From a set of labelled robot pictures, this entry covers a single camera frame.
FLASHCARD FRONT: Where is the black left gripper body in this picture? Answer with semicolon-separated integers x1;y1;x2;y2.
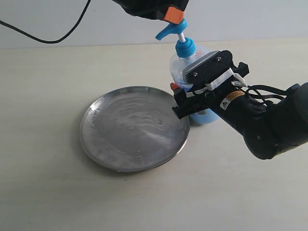
114;0;189;21

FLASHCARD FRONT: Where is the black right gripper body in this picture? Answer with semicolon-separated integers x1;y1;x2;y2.
187;62;249;110

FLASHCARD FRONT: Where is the blue pump soap bottle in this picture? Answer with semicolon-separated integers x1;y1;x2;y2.
154;18;220;127

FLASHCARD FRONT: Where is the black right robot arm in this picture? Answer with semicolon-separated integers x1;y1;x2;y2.
170;61;308;160

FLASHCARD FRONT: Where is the round steel plate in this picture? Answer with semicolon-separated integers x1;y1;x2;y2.
79;86;190;173

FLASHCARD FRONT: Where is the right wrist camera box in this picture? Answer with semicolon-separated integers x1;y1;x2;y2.
182;50;233;91

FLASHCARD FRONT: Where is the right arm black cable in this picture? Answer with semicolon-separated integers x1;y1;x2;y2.
243;84;289;106

